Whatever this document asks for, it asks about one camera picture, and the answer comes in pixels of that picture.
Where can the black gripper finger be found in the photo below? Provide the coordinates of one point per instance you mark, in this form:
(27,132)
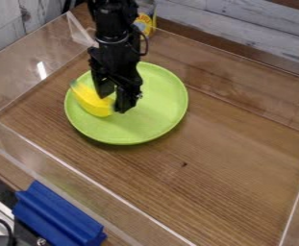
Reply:
(127,97)
(103,82)

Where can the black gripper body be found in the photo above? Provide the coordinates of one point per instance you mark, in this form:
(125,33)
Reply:
(118,57)

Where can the yellow toy banana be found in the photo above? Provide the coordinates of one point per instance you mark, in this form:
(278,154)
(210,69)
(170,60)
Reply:
(97,106)

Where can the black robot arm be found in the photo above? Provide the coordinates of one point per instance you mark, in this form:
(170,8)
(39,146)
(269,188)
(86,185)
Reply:
(114,17)

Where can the green round plate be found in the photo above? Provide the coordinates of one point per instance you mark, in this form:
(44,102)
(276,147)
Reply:
(155,116)

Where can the yellow labelled tin can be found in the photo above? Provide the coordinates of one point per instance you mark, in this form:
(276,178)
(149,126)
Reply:
(146,20)

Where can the blue plastic clamp block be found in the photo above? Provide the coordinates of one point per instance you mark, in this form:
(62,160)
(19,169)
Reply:
(55,219)

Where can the clear acrylic enclosure wall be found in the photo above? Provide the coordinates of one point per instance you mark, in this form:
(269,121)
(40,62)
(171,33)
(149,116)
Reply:
(213,184)

